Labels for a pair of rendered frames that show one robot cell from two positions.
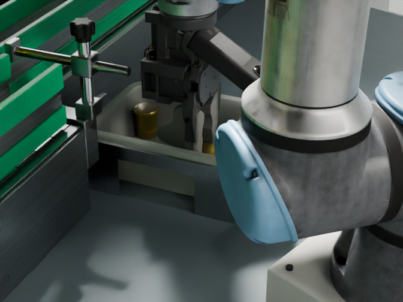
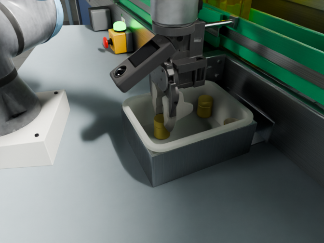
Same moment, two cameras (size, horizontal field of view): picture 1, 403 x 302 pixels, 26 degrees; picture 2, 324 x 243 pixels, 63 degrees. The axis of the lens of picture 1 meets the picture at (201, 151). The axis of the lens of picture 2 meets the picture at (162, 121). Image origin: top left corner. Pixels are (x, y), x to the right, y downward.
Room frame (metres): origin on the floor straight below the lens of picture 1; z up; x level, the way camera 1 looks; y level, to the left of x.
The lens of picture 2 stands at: (1.30, -0.32, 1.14)
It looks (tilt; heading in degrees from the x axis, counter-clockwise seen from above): 37 degrees down; 132
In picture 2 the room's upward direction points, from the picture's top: straight up
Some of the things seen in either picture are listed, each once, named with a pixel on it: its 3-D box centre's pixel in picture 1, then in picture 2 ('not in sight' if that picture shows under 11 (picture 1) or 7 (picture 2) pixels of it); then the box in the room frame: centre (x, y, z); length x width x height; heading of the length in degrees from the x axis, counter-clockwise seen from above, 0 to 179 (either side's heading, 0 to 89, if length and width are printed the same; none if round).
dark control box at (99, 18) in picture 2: not in sight; (100, 18); (0.30, 0.38, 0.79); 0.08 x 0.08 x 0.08; 67
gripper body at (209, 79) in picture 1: (183, 54); (176, 55); (1.02, 0.02, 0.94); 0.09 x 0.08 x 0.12; 68
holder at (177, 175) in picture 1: (164, 146); (195, 125); (1.05, 0.05, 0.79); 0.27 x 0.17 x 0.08; 67
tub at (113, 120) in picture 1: (182, 144); (184, 125); (1.04, 0.03, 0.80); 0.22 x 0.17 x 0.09; 67
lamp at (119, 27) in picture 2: not in sight; (119, 26); (0.56, 0.27, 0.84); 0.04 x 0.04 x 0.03
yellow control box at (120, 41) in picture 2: not in sight; (120, 40); (0.56, 0.27, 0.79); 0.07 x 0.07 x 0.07; 67
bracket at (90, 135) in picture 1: (61, 133); (205, 68); (0.98, 0.18, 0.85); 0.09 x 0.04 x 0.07; 67
